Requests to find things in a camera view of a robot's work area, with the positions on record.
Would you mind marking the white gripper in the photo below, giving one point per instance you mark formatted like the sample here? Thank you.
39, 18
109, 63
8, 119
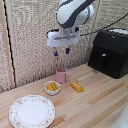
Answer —
63, 37

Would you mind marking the yellow-orange rectangular block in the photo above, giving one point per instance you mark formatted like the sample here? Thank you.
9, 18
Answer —
77, 87

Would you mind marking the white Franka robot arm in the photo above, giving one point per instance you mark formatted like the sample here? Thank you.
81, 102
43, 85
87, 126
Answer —
71, 11

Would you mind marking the black air fryer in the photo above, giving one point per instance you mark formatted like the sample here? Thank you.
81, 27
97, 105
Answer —
111, 53

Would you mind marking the pink mug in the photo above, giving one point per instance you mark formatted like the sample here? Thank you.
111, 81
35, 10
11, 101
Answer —
61, 75

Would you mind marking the woven room divider screen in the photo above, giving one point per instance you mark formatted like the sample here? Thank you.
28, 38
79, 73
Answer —
30, 43

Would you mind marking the yellow food piece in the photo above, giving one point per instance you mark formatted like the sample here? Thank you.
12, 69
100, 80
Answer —
52, 86

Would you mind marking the small white bowl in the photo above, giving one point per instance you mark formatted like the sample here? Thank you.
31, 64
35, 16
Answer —
52, 92

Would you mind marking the white floral-rim plate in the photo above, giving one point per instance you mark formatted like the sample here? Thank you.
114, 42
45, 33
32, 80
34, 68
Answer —
32, 112

